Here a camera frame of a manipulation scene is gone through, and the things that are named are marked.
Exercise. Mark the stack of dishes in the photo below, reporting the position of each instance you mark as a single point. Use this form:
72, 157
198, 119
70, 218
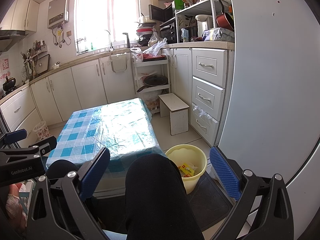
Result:
145, 31

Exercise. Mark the black wok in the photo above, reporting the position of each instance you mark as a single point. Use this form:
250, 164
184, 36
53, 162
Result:
9, 85

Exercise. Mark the black faucet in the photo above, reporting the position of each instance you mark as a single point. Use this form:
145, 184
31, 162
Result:
128, 41

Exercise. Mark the green bag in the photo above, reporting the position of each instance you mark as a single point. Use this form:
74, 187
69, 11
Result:
178, 2

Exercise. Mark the white water boiler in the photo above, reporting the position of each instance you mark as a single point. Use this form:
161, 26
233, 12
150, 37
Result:
202, 26

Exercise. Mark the black pan with glass lid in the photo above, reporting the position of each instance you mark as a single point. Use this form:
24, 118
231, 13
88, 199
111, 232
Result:
155, 80

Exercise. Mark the wall utensil rack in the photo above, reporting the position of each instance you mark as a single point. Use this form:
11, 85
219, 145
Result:
32, 60

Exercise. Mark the large clear plastic bag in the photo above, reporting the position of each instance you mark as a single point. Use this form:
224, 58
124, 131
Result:
156, 46

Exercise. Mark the black microwave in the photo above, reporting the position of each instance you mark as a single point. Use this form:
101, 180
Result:
156, 12

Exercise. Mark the yellow plastic bucket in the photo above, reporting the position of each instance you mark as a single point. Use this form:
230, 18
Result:
193, 183

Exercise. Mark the red wall decoration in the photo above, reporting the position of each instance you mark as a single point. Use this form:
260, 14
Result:
4, 66

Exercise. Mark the blue white checkered tablecloth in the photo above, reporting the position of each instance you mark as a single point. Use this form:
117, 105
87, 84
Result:
112, 130

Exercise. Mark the kitchen window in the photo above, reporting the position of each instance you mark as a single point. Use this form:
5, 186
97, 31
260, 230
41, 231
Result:
100, 17

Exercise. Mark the dark floor mat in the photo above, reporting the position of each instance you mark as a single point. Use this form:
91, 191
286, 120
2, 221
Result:
212, 205

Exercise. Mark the white counter shelf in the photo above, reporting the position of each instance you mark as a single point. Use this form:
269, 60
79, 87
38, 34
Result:
192, 9

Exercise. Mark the white corner shelf rack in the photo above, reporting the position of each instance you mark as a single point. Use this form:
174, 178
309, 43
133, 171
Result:
150, 64

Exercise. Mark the red saucepan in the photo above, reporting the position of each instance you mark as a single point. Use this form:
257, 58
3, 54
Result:
225, 21

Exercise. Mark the silver water heater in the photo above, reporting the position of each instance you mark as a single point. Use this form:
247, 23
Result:
58, 11

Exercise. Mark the white fridge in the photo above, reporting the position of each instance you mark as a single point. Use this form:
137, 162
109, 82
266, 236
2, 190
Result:
275, 80

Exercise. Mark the blue grey packet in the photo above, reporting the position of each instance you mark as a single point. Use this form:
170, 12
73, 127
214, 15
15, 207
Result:
217, 33

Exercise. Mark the light blue seat cushion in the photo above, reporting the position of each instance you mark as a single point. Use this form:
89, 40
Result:
115, 235

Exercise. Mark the person's left hand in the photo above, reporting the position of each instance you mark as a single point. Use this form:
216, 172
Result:
13, 205

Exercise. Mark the floral waste basket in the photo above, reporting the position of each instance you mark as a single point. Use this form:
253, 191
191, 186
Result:
42, 131

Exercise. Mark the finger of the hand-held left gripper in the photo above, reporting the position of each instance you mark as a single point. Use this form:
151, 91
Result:
46, 143
16, 135

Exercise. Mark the white red plastic bag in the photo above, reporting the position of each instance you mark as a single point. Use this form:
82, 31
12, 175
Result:
137, 55

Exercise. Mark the black toaster oven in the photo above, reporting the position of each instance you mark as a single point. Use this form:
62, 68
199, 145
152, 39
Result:
168, 31

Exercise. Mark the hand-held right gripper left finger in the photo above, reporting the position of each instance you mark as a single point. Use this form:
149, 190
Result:
96, 172

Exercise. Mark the small white stool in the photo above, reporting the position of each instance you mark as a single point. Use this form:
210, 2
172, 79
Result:
175, 105

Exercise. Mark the cream wall cabinet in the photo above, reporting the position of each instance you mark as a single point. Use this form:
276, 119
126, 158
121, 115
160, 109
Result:
22, 12

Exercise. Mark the cream cabinet with drawers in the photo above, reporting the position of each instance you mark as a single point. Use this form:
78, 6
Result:
207, 92

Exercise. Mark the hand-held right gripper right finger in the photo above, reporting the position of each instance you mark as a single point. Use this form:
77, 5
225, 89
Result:
225, 171

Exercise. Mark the crumpled clear plastic bag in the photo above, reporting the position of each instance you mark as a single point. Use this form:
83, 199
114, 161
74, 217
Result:
202, 113

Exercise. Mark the range hood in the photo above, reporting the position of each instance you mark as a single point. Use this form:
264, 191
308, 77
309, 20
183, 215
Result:
11, 38

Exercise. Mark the cream base cabinet with doors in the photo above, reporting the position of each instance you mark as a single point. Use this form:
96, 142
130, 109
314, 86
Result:
85, 87

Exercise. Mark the white hanging bin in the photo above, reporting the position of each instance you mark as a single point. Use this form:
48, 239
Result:
113, 65

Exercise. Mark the chrome faucet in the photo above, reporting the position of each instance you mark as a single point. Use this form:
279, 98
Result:
111, 45

